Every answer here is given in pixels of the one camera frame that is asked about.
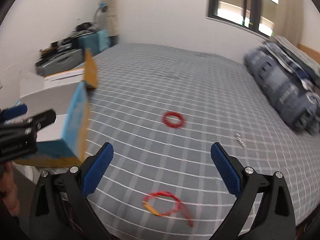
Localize person's left hand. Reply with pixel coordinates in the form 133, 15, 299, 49
1, 161, 20, 217

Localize blue yellow cardboard box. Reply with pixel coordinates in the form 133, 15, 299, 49
15, 49, 98, 168

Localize grey hard suitcase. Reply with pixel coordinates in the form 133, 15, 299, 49
35, 49, 84, 77

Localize black items on suitcase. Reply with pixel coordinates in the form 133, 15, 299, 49
35, 22, 101, 67

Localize teal suitcase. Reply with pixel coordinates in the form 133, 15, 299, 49
78, 29, 111, 56

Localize folded blue grey duvet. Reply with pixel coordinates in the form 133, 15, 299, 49
244, 48, 319, 135

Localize blue desk lamp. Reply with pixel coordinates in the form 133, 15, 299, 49
93, 2, 108, 29

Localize grey checked bed sheet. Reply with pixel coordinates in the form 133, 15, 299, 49
86, 44, 319, 239

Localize grey patterned pillow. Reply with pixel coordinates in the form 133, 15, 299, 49
263, 35, 319, 90

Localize beige left curtain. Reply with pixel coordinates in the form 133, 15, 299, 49
101, 0, 119, 36

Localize beige curtain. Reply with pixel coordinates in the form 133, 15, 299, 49
273, 0, 304, 46
101, 0, 119, 36

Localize wooden headboard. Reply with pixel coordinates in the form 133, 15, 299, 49
298, 44, 320, 63

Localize beige right curtain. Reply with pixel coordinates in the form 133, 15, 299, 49
273, 0, 304, 46

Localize dark framed window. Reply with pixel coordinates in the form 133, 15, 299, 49
207, 0, 279, 37

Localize white pearl string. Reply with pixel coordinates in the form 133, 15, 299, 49
235, 132, 247, 147

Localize large red cord bracelet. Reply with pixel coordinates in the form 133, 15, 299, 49
141, 190, 195, 228

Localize red bead bracelet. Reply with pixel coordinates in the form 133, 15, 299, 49
161, 111, 187, 130

